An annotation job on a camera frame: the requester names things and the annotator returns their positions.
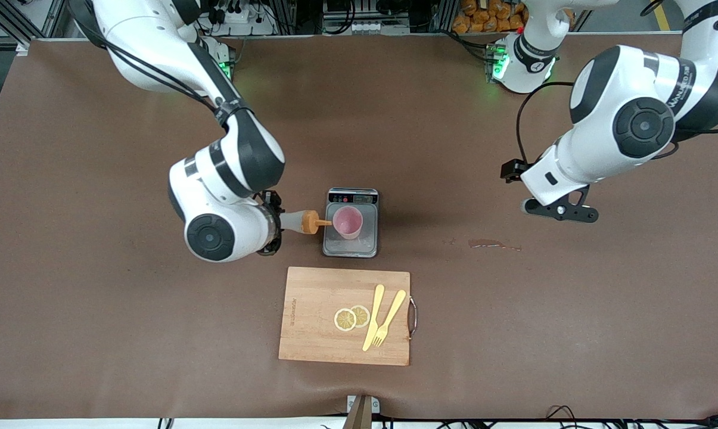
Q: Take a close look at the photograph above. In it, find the clear orange-capped sauce bottle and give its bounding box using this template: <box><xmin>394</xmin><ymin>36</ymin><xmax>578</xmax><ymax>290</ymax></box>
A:
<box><xmin>278</xmin><ymin>210</ymin><xmax>334</xmax><ymax>235</ymax></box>

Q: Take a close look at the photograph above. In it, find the pink plastic cup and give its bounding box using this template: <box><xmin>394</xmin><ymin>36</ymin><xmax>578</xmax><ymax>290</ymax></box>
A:
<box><xmin>332</xmin><ymin>207</ymin><xmax>363</xmax><ymax>240</ymax></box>

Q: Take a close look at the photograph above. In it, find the spilled liquid puddle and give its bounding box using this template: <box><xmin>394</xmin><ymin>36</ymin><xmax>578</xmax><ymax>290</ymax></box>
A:
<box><xmin>468</xmin><ymin>238</ymin><xmax>522</xmax><ymax>251</ymax></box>

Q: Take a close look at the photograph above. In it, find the grey digital kitchen scale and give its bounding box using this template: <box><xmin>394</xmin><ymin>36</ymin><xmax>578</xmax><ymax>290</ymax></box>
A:
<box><xmin>322</xmin><ymin>188</ymin><xmax>380</xmax><ymax>258</ymax></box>

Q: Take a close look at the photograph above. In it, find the wooden cutting board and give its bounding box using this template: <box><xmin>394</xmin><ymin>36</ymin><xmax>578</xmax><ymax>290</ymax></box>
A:
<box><xmin>278</xmin><ymin>266</ymin><xmax>418</xmax><ymax>366</ymax></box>

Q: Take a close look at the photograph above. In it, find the brown table mat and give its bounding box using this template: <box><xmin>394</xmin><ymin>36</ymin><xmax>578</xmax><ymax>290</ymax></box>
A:
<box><xmin>0</xmin><ymin>33</ymin><xmax>718</xmax><ymax>421</ymax></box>

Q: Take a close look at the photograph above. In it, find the yellow plastic knife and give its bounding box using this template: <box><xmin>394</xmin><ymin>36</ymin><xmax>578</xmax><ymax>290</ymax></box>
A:
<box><xmin>362</xmin><ymin>284</ymin><xmax>386</xmax><ymax>352</ymax></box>

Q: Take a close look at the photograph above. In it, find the yellow plastic fork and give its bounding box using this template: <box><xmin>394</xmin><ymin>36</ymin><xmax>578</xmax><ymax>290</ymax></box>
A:
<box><xmin>372</xmin><ymin>290</ymin><xmax>407</xmax><ymax>347</ymax></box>

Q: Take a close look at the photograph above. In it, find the orange snack packets pile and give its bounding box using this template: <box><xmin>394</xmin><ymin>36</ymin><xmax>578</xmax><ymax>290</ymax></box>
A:
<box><xmin>452</xmin><ymin>0</ymin><xmax>526</xmax><ymax>34</ymax></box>

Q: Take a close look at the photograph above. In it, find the white power strip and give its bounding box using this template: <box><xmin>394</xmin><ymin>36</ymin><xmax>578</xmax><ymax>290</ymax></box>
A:
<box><xmin>207</xmin><ymin>5</ymin><xmax>265</xmax><ymax>28</ymax></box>

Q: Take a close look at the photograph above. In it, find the white terminal block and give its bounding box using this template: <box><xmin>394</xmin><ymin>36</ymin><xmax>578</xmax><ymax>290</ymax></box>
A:
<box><xmin>352</xmin><ymin>21</ymin><xmax>411</xmax><ymax>35</ymax></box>

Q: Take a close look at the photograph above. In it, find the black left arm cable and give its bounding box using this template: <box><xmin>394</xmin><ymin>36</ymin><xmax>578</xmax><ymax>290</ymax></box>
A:
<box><xmin>516</xmin><ymin>82</ymin><xmax>575</xmax><ymax>165</ymax></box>

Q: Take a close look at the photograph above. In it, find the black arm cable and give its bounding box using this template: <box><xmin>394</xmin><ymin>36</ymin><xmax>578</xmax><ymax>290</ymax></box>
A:
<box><xmin>67</xmin><ymin>0</ymin><xmax>219</xmax><ymax>115</ymax></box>
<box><xmin>516</xmin><ymin>82</ymin><xmax>575</xmax><ymax>165</ymax></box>

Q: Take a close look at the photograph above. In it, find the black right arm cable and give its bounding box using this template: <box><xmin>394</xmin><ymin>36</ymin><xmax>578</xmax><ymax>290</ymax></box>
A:
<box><xmin>67</xmin><ymin>0</ymin><xmax>219</xmax><ymax>115</ymax></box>

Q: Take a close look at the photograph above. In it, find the metal table edge bracket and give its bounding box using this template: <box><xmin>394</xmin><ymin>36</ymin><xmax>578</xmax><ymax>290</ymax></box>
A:
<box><xmin>347</xmin><ymin>395</ymin><xmax>381</xmax><ymax>429</ymax></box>

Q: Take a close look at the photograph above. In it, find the black looped floor cable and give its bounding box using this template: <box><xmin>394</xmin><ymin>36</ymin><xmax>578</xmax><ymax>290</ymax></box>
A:
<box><xmin>545</xmin><ymin>405</ymin><xmax>581</xmax><ymax>427</ymax></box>

